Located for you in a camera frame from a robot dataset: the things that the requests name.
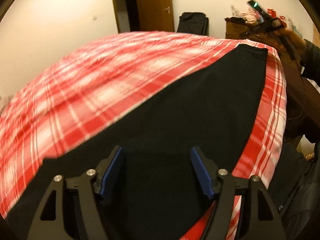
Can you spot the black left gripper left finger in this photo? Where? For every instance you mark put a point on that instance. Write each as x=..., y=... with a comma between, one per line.
x=72, y=208

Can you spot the black pants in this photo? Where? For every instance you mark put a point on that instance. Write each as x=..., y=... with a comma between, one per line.
x=152, y=191

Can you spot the person's right hand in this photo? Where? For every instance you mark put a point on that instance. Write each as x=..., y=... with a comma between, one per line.
x=298, y=43

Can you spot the clutter on dresser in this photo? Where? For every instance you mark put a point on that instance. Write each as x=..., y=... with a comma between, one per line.
x=253, y=17

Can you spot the brown wooden dresser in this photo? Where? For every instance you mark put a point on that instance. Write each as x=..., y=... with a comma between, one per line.
x=240, y=30

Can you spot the black bag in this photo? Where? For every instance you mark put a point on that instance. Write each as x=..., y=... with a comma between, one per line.
x=193, y=23

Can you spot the brown wooden door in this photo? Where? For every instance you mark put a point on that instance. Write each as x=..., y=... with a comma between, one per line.
x=155, y=15

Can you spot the red plaid bed sheet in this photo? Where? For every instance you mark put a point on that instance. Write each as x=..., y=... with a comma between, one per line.
x=97, y=85

